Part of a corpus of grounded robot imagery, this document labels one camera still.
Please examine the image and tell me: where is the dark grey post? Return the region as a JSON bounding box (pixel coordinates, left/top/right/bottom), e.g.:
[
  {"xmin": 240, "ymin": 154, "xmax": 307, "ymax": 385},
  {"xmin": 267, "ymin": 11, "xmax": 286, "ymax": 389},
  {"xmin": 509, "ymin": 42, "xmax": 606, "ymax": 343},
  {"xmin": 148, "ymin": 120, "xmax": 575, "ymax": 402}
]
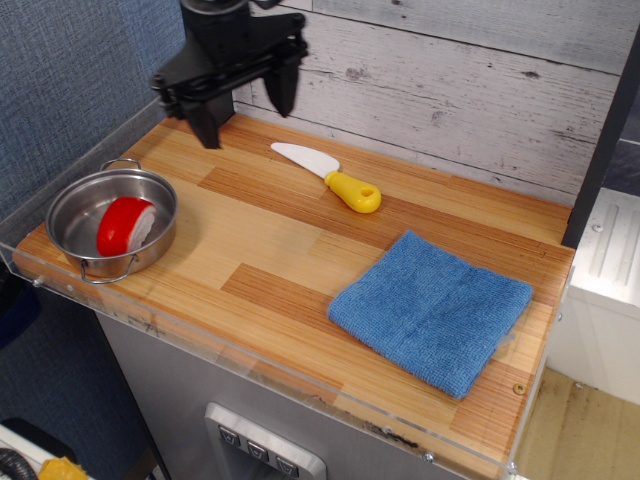
[
  {"xmin": 180, "ymin": 1, "xmax": 234, "ymax": 129},
  {"xmin": 561, "ymin": 31, "xmax": 639, "ymax": 249}
]

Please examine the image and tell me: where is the folded blue cloth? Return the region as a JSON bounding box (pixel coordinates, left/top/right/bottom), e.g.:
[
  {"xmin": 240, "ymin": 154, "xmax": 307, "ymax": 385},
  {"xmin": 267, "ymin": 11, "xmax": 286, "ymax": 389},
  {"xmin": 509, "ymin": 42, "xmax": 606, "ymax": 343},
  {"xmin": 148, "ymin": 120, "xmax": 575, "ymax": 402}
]
[{"xmin": 328, "ymin": 231, "xmax": 533, "ymax": 399}]

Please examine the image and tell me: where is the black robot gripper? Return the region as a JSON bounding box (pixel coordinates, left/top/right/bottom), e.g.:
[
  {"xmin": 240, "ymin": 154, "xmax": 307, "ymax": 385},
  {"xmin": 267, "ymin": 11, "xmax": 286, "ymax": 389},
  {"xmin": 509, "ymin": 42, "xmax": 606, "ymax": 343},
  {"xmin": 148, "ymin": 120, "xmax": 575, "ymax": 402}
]
[{"xmin": 151, "ymin": 1, "xmax": 307, "ymax": 149}]

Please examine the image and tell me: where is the yellow handled white toy knife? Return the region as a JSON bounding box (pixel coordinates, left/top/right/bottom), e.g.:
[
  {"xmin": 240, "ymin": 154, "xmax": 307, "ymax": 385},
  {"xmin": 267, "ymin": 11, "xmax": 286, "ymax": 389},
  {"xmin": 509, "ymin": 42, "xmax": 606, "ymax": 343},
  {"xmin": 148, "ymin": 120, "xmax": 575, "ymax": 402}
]
[{"xmin": 271, "ymin": 142, "xmax": 382, "ymax": 214}]

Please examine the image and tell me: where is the stainless steel pot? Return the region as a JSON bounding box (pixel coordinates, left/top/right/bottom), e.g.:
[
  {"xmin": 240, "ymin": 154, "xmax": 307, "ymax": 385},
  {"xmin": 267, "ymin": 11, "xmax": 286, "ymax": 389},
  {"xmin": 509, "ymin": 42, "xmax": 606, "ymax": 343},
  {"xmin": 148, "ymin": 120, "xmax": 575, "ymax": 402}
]
[{"xmin": 45, "ymin": 157, "xmax": 178, "ymax": 284}]

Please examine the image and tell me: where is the yellow object bottom left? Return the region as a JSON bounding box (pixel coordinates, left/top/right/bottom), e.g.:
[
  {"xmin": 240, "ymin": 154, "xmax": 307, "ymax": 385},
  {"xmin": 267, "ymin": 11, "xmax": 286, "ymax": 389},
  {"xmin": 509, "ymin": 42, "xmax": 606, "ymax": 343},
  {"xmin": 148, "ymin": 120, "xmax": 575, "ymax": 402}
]
[{"xmin": 38, "ymin": 457, "xmax": 88, "ymax": 480}]

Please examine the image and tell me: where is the dark grey right post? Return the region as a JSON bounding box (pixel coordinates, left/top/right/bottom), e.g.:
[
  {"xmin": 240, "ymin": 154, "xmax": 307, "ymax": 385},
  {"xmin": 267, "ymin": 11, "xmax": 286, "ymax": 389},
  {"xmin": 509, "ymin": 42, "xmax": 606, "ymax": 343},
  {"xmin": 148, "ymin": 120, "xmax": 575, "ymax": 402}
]
[{"xmin": 561, "ymin": 31, "xmax": 639, "ymax": 249}]

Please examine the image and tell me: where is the clear acrylic guard rail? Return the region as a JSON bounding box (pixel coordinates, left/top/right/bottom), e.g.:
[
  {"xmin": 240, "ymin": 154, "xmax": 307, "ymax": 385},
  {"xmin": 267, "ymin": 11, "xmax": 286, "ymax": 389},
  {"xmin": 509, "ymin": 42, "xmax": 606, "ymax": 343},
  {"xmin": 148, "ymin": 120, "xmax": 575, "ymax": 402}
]
[{"xmin": 0, "ymin": 72, "xmax": 576, "ymax": 480}]

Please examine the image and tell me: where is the dark grey left post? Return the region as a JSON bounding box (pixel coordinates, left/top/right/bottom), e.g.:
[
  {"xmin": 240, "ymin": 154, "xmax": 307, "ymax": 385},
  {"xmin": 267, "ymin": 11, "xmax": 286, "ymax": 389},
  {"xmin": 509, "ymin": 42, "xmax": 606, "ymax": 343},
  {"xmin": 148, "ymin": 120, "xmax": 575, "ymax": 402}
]
[{"xmin": 180, "ymin": 1, "xmax": 234, "ymax": 129}]

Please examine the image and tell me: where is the silver ice dispenser panel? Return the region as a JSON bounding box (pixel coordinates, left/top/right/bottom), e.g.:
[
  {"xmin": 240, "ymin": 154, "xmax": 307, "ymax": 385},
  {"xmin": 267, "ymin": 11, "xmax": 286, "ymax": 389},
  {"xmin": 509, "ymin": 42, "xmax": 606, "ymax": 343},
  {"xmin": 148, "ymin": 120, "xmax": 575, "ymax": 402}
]
[{"xmin": 204, "ymin": 402, "xmax": 328, "ymax": 479}]

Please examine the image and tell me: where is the white grey side appliance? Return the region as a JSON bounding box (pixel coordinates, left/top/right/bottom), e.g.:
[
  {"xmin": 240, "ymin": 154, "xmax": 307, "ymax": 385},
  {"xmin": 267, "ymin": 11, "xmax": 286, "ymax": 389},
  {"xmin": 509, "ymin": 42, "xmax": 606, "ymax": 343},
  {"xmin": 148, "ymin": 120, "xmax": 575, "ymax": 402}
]
[{"xmin": 546, "ymin": 188, "xmax": 639, "ymax": 404}]

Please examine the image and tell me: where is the red and white toy object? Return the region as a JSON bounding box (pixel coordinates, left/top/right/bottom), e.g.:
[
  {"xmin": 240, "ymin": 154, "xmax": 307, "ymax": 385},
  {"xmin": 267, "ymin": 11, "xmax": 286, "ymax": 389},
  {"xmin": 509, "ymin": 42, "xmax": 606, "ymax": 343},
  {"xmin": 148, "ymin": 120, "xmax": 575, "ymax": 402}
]
[{"xmin": 96, "ymin": 197, "xmax": 156, "ymax": 257}]

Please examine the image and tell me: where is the silver toy fridge cabinet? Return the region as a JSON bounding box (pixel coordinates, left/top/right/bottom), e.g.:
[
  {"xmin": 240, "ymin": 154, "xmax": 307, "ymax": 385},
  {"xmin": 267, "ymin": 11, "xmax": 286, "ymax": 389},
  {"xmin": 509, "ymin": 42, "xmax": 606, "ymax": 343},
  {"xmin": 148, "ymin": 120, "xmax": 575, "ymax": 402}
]
[{"xmin": 99, "ymin": 315, "xmax": 505, "ymax": 479}]

